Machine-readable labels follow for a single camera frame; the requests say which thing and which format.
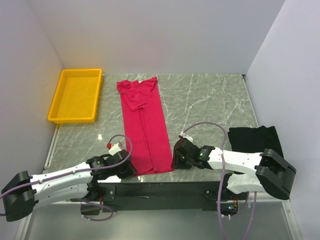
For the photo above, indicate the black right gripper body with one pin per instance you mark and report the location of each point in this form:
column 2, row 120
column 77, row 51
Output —
column 182, row 162

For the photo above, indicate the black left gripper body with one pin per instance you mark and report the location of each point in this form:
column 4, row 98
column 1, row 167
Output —
column 124, row 172

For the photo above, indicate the red t shirt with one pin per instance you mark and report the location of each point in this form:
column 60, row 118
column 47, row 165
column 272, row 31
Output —
column 145, row 126

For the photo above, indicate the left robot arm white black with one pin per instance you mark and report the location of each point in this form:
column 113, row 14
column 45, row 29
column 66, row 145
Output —
column 26, row 193

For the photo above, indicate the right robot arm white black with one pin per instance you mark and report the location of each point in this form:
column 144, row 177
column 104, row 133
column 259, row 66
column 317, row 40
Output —
column 265, row 171

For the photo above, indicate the folded black t shirt stack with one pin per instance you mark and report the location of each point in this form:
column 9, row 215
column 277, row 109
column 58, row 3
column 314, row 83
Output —
column 254, row 140

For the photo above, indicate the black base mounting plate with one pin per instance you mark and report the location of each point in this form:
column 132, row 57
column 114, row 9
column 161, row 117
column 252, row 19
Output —
column 134, row 196

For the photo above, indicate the yellow plastic tray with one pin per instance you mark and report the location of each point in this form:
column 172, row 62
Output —
column 76, row 96

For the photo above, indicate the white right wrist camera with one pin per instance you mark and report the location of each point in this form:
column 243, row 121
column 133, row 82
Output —
column 186, row 136

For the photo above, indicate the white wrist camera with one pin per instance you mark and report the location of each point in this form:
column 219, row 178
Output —
column 114, row 148
column 186, row 136

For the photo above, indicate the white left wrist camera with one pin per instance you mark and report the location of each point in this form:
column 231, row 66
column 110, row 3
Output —
column 114, row 148

